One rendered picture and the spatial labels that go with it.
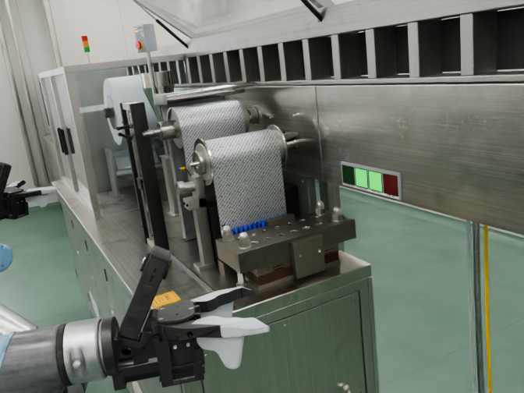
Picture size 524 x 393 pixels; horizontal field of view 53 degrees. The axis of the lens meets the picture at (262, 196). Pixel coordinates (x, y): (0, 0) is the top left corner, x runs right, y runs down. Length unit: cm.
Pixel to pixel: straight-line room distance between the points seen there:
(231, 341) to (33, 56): 653
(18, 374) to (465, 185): 93
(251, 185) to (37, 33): 564
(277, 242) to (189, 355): 86
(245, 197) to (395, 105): 57
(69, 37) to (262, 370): 600
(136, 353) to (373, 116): 94
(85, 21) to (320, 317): 601
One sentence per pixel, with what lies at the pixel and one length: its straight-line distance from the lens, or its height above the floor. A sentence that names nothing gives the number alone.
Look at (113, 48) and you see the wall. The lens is 718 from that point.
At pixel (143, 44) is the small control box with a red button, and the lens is 211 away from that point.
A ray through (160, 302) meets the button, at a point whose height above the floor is 92.
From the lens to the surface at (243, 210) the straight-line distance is 164.
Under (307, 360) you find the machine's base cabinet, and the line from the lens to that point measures 162.
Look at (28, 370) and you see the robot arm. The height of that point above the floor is 122.
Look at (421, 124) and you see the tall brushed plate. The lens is 128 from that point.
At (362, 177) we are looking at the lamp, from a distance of 148.
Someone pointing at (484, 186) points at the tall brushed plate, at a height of 123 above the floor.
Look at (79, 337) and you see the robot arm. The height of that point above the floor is 125.
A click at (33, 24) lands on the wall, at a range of 707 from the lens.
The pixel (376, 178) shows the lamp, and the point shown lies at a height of 119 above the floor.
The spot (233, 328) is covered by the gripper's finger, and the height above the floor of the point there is 125.
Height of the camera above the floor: 154
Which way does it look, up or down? 15 degrees down
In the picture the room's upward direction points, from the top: 7 degrees counter-clockwise
